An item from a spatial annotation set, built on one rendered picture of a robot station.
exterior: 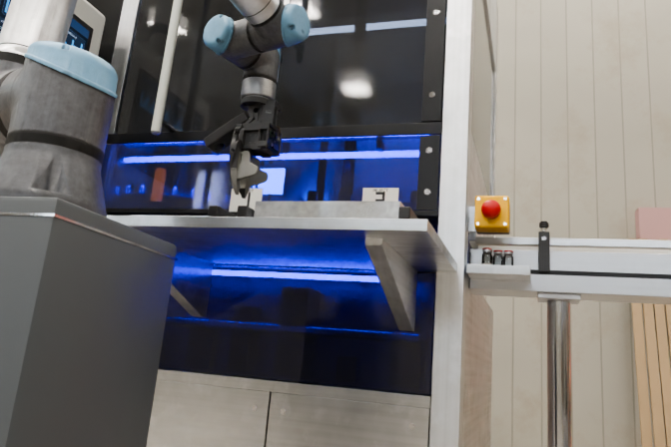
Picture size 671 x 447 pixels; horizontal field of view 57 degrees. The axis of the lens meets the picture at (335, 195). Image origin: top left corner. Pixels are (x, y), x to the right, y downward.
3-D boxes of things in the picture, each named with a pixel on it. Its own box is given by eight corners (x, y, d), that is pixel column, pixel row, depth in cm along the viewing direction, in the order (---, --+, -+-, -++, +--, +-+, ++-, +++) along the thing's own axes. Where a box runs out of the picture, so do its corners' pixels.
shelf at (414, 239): (189, 266, 161) (190, 259, 162) (460, 277, 140) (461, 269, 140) (59, 224, 117) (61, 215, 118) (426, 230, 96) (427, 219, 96)
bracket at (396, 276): (400, 330, 132) (403, 270, 136) (414, 331, 131) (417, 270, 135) (359, 315, 101) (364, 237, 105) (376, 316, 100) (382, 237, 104)
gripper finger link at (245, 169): (252, 189, 125) (259, 148, 128) (225, 189, 127) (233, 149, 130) (258, 195, 127) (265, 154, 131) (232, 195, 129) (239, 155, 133)
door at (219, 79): (117, 135, 172) (151, -46, 187) (271, 130, 158) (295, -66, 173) (116, 134, 171) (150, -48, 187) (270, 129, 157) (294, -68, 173)
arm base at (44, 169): (50, 207, 68) (68, 123, 71) (-59, 205, 72) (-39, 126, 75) (127, 235, 82) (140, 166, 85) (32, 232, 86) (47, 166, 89)
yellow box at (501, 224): (476, 234, 140) (477, 204, 142) (509, 234, 138) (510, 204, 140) (473, 226, 133) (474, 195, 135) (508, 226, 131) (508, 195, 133)
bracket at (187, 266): (195, 316, 148) (203, 262, 151) (206, 317, 147) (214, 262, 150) (104, 299, 117) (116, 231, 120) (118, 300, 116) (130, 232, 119)
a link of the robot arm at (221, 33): (242, 3, 122) (277, 29, 131) (202, 16, 128) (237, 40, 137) (238, 39, 120) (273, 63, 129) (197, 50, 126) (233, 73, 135)
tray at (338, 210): (317, 255, 139) (319, 240, 140) (432, 259, 131) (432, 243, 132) (253, 220, 108) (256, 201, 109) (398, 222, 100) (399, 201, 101)
